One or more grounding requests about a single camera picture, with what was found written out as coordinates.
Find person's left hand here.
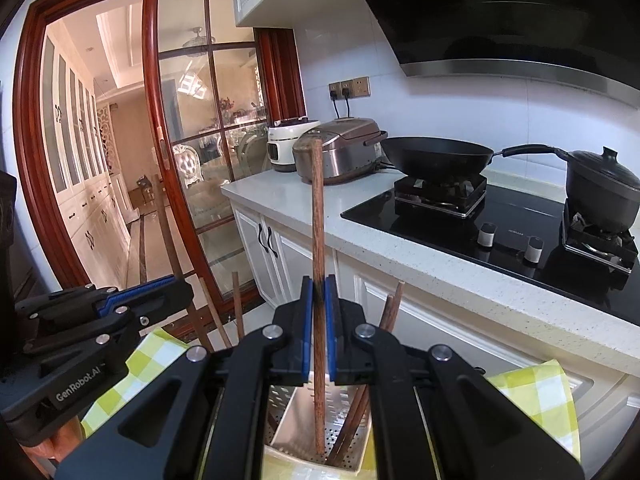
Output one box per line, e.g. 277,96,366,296
27,417,83,463

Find silver rice cooker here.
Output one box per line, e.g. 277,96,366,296
292,118,388,186

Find red wooden sliding glass door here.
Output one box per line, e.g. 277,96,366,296
142,0,308,306

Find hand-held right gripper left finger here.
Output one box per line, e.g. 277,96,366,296
55,275,317,480

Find white perforated utensil holder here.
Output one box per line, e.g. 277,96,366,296
262,382,373,472

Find white ornate dining chair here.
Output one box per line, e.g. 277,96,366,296
172,144,201,188

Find black glass gas cooktop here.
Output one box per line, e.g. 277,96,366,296
341,180,640,326

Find black burner stand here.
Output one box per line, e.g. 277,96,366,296
393,175,488,218
560,200,640,273

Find black lidded pot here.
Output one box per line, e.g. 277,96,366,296
565,146,640,233

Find brown wooden chopstick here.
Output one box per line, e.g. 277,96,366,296
327,295,393,463
198,277,232,350
232,272,246,339
327,281,405,466
152,179,184,279
310,139,330,462

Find red wooden door frame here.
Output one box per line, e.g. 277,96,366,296
14,0,236,291

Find white pressure cooker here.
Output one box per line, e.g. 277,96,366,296
267,116,321,175

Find white display cabinet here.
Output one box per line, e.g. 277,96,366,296
40,35,132,291

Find black power cable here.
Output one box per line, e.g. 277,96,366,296
331,91,352,121

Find black range hood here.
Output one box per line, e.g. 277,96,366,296
345,0,640,97

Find yellow checked tablecloth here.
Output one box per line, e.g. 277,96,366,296
80,329,583,480

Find gold wall socket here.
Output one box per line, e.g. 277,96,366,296
328,76,371,100

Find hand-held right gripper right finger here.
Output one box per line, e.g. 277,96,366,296
324,274,586,480

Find white kitchen counter cabinets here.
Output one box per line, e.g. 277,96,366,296
221,167,640,461

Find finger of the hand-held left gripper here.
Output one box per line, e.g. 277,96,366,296
22,316,151,376
15,276,195,329

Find black wok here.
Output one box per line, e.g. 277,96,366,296
380,136,568,181

